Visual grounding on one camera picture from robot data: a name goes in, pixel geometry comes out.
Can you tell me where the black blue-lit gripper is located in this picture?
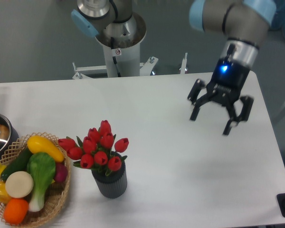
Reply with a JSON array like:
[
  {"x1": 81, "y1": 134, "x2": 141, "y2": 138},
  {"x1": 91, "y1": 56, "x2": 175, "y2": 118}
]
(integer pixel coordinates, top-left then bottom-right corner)
[{"x1": 187, "y1": 58, "x2": 254, "y2": 136}]

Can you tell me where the red tulip bouquet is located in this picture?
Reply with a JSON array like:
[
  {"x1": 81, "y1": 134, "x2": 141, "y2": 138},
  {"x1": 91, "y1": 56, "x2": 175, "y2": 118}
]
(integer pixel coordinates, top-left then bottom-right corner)
[{"x1": 58, "y1": 120, "x2": 129, "y2": 177}]

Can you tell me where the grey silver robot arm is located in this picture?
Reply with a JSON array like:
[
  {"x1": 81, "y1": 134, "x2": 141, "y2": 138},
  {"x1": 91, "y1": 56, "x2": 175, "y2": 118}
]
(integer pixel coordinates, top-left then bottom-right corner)
[{"x1": 71, "y1": 0, "x2": 276, "y2": 135}]

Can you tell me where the dark grey ribbed vase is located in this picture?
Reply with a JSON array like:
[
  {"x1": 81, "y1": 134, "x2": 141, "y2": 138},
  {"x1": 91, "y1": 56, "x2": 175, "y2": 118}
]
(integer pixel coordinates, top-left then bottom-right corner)
[{"x1": 91, "y1": 152, "x2": 127, "y2": 199}]

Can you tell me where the purple red radish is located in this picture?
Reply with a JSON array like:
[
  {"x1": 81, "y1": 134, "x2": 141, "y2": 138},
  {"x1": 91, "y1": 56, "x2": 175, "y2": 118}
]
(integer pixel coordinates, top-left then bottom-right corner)
[{"x1": 53, "y1": 163, "x2": 68, "y2": 183}]

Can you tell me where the yellow squash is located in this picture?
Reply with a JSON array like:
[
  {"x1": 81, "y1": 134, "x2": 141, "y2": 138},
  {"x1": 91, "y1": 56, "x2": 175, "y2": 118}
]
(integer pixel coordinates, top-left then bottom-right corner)
[{"x1": 27, "y1": 135, "x2": 65, "y2": 163}]

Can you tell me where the green bok choy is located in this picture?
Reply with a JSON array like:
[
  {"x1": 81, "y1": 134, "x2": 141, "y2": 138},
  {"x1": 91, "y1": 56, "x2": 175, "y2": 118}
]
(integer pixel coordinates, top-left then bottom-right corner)
[{"x1": 27, "y1": 152, "x2": 56, "y2": 212}]

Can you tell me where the woven wicker basket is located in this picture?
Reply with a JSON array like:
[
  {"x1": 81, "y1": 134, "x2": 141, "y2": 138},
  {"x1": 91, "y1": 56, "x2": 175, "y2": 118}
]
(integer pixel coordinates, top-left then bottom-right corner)
[{"x1": 0, "y1": 132, "x2": 71, "y2": 228}]

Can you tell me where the green cucumber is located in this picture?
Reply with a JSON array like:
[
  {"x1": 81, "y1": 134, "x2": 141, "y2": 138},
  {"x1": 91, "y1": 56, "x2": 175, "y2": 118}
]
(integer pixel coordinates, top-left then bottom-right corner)
[{"x1": 0, "y1": 147, "x2": 33, "y2": 181}]

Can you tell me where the cream round radish slice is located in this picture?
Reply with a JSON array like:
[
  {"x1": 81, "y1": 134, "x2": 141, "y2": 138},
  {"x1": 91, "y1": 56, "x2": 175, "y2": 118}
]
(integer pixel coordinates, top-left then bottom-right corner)
[{"x1": 5, "y1": 171, "x2": 34, "y2": 198}]

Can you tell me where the orange fruit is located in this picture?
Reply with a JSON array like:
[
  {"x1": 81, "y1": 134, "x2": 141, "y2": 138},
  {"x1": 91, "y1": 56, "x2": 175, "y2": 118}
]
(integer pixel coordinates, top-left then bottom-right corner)
[{"x1": 3, "y1": 198, "x2": 29, "y2": 225}]

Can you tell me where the yellow bell pepper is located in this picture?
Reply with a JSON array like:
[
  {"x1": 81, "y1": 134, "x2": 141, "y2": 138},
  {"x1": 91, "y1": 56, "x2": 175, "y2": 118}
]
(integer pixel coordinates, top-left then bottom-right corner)
[{"x1": 0, "y1": 181, "x2": 12, "y2": 204}]

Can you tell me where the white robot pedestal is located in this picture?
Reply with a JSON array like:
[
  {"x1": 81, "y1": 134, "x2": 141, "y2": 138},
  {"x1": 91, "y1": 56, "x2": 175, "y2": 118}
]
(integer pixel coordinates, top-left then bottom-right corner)
[{"x1": 72, "y1": 11, "x2": 189, "y2": 80}]

